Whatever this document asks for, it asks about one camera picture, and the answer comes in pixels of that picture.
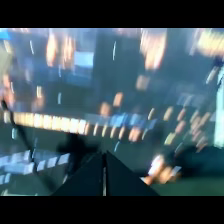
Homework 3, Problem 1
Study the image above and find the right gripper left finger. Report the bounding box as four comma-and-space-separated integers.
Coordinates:
52, 151, 105, 197

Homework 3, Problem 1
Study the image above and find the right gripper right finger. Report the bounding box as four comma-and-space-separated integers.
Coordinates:
105, 150, 160, 197

